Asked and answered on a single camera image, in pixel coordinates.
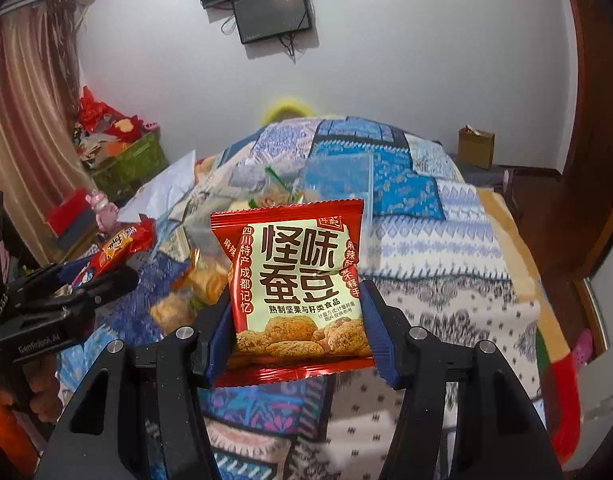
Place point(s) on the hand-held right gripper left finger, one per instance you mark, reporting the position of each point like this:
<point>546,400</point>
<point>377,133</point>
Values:
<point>218,345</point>

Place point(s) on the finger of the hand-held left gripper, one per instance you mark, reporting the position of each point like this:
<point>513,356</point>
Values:
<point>46,277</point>
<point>104,287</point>

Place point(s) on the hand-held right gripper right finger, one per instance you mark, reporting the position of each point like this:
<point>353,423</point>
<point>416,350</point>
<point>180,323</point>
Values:
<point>377,332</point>

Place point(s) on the orange red cracker packet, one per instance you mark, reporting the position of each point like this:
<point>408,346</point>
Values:
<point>119,247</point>

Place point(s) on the red cream bean snack packet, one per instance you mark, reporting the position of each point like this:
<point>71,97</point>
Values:
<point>291,290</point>

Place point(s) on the clear plastic box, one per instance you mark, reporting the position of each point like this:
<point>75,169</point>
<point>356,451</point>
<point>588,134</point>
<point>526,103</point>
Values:
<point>331,185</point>

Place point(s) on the person's left hand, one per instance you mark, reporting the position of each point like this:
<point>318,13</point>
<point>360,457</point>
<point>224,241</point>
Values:
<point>46,390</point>

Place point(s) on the blue snack packet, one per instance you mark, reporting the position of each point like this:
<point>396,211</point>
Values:
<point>79,276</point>

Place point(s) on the orange yellow snack packet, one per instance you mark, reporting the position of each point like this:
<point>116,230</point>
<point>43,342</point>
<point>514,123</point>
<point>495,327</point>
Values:
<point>172,310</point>
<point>206,280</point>

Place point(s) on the red box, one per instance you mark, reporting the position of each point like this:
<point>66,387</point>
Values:
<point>69,215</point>

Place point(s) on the pink toy figure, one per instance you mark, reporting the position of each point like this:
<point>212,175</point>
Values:
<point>102,210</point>

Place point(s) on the patchwork blanket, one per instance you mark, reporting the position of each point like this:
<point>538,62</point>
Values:
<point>436,260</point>

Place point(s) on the orange cloth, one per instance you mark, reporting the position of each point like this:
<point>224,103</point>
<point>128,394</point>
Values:
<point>6,440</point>

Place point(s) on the green basket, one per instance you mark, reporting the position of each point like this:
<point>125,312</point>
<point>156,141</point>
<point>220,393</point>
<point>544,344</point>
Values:
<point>131,165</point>

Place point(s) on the striped brown curtain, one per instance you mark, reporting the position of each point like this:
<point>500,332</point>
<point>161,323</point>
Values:
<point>31,125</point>

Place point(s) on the pile of red packages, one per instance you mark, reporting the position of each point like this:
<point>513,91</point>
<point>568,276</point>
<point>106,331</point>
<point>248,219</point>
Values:
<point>109,127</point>

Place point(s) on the green white snack packet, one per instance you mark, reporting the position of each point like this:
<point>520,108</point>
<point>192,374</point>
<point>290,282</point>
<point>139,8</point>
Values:
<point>276,190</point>

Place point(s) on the red cloth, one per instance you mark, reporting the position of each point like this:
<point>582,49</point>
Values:
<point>561,400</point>

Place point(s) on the pink slipper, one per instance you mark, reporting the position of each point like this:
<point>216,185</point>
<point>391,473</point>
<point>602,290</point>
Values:
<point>582,347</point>

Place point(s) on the cardboard box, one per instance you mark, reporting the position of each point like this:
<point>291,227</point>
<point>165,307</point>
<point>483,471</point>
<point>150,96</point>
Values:
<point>476,149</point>

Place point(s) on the wooden door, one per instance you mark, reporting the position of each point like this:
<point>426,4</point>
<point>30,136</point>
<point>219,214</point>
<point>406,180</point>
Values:
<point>593,125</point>

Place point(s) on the small black monitor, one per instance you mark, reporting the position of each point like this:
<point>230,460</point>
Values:
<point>272,12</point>

